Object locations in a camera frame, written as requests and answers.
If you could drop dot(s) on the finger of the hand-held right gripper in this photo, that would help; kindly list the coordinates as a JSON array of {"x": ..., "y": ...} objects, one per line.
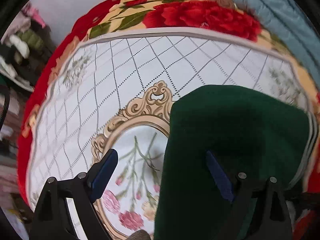
[{"x": 303, "y": 200}]

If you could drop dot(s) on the white diamond-pattern printed cloth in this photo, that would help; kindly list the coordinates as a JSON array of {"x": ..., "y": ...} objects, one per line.
[{"x": 125, "y": 62}]

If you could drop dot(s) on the pink cloth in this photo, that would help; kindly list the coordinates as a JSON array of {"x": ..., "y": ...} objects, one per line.
[{"x": 7, "y": 180}]

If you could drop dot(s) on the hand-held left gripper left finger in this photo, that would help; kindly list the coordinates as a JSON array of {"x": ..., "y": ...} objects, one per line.
[{"x": 103, "y": 175}]

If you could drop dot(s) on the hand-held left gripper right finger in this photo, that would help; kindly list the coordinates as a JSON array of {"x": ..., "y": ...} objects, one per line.
[{"x": 220, "y": 177}]

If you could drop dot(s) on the row of hanging clothes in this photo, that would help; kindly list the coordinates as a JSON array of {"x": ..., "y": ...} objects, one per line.
[{"x": 22, "y": 45}]

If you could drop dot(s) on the blue quilt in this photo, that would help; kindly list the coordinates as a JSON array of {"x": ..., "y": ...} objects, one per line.
[{"x": 275, "y": 2}]

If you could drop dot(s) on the green and white varsity jacket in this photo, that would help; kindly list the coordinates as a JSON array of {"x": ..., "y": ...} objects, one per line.
[{"x": 225, "y": 120}]

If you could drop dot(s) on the red floral blanket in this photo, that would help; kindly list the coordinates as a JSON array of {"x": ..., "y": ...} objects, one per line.
[{"x": 210, "y": 15}]

